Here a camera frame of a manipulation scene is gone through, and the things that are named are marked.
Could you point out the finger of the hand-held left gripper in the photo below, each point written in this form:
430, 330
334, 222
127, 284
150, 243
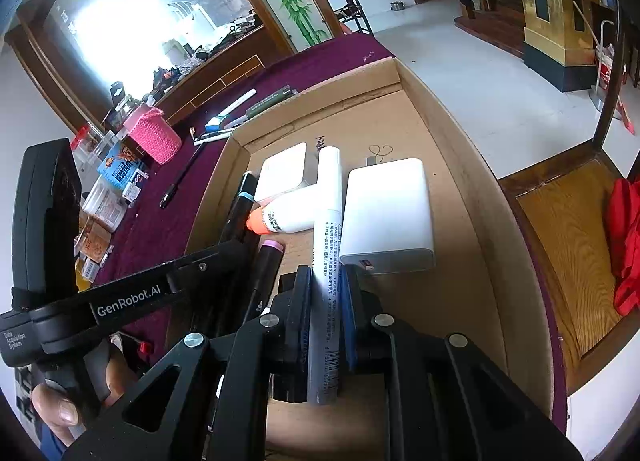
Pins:
210, 263

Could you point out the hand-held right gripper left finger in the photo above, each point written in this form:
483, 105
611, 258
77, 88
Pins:
292, 341

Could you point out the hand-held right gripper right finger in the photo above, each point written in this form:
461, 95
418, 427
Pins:
350, 321

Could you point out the black marker pink cap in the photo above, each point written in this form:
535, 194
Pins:
265, 271

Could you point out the black marker blue band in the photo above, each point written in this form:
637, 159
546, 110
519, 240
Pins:
240, 211

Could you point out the white marker pen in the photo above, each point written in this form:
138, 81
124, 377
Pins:
327, 241

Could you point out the white bottle orange cap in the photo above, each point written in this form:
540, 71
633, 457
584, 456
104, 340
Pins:
295, 213

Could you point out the white square box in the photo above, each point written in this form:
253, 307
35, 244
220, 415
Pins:
282, 171

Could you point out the cardboard box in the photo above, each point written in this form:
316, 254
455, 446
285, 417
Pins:
475, 266

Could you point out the person's left hand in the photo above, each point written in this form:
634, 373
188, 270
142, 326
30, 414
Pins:
60, 413

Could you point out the brown snack packet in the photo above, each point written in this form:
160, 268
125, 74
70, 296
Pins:
95, 241

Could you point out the small white labelled box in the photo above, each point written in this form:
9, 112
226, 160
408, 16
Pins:
91, 268

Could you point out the white can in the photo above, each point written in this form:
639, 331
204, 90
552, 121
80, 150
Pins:
105, 206

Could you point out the black pen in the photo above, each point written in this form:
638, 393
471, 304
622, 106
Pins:
180, 178

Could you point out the small white blue box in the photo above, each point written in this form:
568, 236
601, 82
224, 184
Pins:
134, 188

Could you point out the clear jar red lid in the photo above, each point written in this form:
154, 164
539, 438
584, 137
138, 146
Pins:
92, 151

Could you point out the blue snack packet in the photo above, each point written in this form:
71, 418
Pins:
120, 166

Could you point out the long white pen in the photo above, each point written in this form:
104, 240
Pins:
212, 137

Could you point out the pink knitted basket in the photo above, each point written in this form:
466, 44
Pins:
155, 138

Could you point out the short white pen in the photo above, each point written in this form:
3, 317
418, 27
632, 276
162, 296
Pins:
237, 103

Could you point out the green pen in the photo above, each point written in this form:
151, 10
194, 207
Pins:
270, 100

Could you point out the wooden sideboard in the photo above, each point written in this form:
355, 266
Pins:
240, 71

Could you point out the wooden chair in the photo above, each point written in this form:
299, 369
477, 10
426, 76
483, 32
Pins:
560, 241

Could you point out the red cloth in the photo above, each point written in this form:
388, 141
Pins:
625, 241

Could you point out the black folding chair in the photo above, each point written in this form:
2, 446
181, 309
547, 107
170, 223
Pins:
350, 6

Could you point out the metal bowl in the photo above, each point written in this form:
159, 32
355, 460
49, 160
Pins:
397, 6

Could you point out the gold cabinet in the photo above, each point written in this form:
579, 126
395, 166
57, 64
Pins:
555, 1

